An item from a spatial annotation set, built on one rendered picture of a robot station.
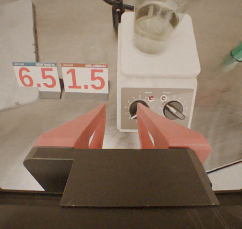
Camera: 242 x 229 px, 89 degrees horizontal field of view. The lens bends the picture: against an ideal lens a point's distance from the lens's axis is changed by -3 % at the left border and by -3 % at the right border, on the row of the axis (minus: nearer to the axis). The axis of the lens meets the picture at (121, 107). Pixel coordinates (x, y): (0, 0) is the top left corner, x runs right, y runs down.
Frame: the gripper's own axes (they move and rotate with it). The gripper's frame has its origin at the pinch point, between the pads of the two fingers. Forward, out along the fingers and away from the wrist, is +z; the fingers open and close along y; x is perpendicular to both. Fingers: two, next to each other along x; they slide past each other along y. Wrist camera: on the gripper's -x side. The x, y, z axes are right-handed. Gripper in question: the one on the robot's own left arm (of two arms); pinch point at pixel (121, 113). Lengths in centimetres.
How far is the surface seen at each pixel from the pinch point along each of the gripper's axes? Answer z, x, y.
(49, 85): 14.1, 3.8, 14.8
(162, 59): 9.8, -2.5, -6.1
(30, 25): 26.6, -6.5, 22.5
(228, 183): 0.5, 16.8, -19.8
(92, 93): 13.5, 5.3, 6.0
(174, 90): 8.3, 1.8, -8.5
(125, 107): 7.4, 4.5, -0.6
